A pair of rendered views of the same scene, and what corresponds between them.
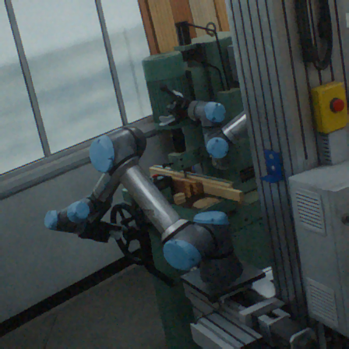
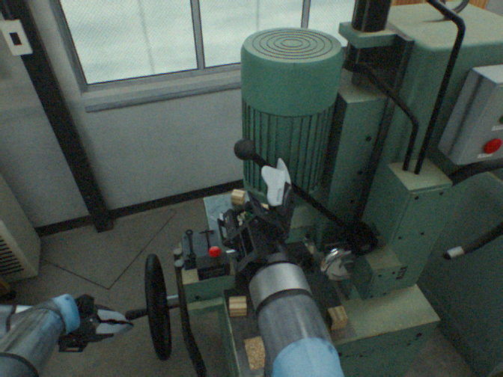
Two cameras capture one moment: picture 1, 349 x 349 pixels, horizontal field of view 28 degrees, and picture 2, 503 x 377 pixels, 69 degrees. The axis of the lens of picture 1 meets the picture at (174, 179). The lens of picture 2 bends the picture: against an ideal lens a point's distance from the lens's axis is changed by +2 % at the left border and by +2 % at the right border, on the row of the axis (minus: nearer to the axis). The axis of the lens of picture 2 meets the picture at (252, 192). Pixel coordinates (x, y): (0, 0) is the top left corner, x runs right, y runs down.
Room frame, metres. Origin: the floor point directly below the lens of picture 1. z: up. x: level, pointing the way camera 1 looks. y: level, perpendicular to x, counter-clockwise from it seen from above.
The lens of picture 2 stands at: (2.44, -0.19, 1.73)
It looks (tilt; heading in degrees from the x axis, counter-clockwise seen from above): 42 degrees down; 19
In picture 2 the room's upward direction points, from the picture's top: straight up
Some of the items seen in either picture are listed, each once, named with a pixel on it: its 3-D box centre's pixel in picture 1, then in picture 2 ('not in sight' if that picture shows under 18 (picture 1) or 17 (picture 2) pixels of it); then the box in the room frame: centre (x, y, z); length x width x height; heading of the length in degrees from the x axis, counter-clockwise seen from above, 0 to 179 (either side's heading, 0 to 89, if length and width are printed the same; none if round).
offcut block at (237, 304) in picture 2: (179, 198); (237, 306); (2.88, 0.00, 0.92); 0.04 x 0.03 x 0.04; 113
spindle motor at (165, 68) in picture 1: (168, 90); (286, 123); (3.05, -0.05, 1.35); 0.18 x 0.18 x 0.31
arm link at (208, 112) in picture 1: (209, 112); (298, 351); (2.63, -0.18, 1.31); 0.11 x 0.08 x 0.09; 32
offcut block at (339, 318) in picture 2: not in sight; (336, 317); (2.98, -0.24, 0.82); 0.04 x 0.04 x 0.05; 32
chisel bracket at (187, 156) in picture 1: (186, 160); (285, 230); (3.06, -0.07, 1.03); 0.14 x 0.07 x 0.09; 123
